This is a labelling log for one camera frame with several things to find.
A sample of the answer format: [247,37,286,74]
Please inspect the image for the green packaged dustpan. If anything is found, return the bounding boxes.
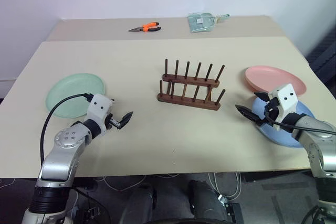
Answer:
[187,12,232,34]

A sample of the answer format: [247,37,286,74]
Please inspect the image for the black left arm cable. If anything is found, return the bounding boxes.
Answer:
[39,93,94,162]

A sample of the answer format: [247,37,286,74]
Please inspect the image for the orange handled pliers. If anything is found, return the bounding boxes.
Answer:
[128,22,162,33]

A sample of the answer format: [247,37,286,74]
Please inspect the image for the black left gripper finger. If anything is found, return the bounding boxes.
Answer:
[117,111,134,130]

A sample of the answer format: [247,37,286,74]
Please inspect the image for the dark rounded robot leg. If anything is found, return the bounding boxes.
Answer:
[121,182,159,224]
[187,180,228,224]

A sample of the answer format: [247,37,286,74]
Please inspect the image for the wooden dish rack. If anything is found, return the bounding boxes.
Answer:
[157,59,227,112]

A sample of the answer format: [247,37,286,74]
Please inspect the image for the red plate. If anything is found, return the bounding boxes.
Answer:
[245,66,307,97]

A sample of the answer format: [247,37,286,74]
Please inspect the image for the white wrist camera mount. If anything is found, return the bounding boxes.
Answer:
[269,83,299,132]
[85,93,116,136]

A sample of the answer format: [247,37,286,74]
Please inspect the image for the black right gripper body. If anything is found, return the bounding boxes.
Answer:
[263,97,281,127]

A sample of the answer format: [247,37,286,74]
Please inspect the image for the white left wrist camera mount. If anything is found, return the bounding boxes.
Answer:
[85,93,116,136]

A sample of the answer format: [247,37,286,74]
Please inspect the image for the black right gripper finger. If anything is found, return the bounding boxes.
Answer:
[253,91,271,103]
[235,104,265,127]

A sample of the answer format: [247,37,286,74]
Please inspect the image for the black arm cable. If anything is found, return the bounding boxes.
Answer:
[263,102,336,134]
[39,93,94,162]

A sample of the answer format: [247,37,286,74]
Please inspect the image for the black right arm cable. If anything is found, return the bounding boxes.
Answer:
[263,102,336,134]

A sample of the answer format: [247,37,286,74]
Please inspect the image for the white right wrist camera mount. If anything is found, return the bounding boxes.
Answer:
[269,83,299,132]

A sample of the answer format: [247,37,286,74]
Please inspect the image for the white floor cable bundle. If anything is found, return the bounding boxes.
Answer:
[206,172,243,201]

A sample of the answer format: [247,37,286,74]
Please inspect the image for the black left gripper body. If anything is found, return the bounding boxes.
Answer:
[104,113,121,131]

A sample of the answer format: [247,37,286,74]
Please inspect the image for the green plate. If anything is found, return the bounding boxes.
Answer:
[45,72,107,119]

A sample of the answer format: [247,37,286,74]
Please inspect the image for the blue plate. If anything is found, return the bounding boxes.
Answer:
[251,95,317,148]

